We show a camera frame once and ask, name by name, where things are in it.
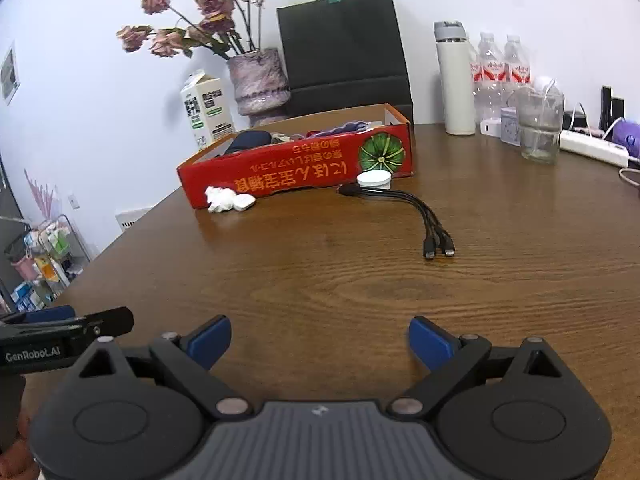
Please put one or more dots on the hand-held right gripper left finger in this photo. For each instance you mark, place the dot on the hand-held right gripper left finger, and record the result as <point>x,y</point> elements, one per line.
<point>217,337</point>

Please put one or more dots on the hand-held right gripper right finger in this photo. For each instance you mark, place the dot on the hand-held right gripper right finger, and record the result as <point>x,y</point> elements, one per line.
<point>427,340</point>

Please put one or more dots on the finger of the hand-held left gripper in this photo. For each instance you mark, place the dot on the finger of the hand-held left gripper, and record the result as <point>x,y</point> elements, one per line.
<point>110,322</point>
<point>47,314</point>

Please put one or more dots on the red cardboard box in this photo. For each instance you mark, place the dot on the red cardboard box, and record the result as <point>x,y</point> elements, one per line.
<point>300,170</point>

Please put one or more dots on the navy zipper case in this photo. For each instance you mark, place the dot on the navy zipper case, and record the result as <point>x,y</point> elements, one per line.
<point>250,139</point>

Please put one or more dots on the wooden desktop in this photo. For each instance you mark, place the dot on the wooden desktop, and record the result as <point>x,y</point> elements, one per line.
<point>325,280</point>

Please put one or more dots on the person's left hand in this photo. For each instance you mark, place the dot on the person's left hand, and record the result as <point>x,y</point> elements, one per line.
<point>17,462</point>

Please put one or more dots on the blue white boxes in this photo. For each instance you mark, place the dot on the blue white boxes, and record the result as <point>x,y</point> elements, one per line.
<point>27,297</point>

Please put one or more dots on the pink dried grass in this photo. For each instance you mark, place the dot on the pink dried grass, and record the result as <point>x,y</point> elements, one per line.
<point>42,195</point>

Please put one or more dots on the small white earbuds case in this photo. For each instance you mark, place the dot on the small white earbuds case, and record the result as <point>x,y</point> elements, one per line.
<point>244,203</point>

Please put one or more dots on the crumpled white tissue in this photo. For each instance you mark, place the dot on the crumpled white tissue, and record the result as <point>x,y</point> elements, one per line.
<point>220,199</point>

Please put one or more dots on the white round cap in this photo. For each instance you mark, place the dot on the white round cap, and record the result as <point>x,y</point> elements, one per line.
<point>372,178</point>

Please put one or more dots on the clear glass cup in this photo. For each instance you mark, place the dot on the clear glass cup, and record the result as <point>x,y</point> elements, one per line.
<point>540,145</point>

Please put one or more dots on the white green milk carton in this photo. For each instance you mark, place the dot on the white green milk carton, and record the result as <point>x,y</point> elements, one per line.
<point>207,110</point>

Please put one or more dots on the white power strip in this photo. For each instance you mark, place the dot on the white power strip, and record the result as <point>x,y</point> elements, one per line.
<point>592,147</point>

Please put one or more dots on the white thermos bottle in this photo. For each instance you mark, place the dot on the white thermos bottle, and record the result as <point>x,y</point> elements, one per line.
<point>457,85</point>

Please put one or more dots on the purple mottled vase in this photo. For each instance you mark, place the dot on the purple mottled vase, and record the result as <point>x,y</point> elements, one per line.
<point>257,80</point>

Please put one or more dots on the clear water bottle red label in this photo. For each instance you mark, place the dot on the clear water bottle red label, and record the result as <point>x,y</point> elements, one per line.
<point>517,67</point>
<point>487,85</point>

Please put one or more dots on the purple round device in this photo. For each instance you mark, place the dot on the purple round device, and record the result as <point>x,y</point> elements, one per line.
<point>627,137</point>

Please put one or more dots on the short black bottle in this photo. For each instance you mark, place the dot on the short black bottle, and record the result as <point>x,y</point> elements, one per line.
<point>618,110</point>

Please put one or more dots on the black paper bag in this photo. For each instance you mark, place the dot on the black paper bag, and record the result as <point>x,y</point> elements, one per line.
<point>345,50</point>

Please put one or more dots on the bunch of dried roses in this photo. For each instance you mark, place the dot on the bunch of dried roses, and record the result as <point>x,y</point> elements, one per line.
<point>212,7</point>

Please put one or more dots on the white wall socket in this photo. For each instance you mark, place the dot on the white wall socket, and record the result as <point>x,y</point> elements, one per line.
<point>74,201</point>

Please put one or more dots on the white wall charger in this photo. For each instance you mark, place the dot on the white wall charger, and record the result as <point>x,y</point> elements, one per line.
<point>491,127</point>

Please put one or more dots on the wall poster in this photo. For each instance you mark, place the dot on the wall poster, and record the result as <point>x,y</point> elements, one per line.
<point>9,75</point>

